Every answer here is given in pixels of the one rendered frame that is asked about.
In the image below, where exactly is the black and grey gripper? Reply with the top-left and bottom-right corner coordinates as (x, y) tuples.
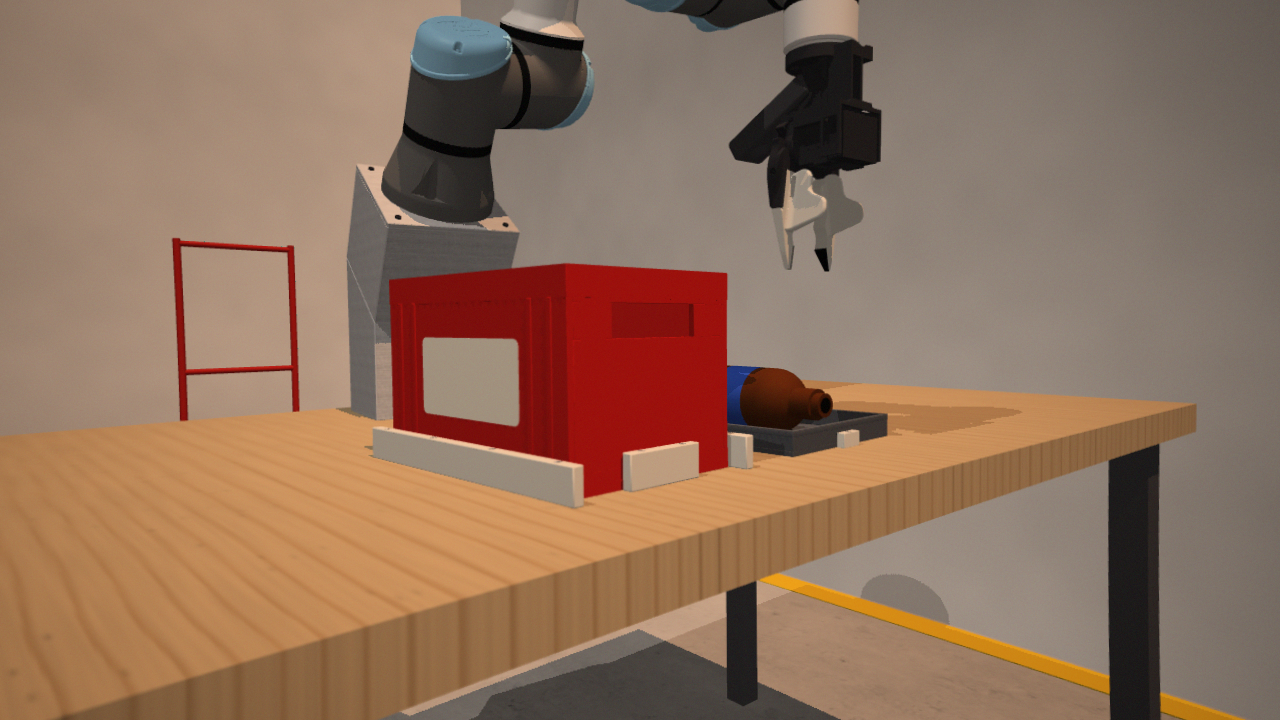
(767, 38), (882, 272)

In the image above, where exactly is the brown bottle with blue label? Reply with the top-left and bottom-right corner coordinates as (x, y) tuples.
(727, 365), (833, 430)

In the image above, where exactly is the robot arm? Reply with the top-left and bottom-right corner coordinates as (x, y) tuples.
(381, 0), (859, 223)

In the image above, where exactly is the red plastic crate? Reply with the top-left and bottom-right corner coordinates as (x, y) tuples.
(389, 263), (728, 498)

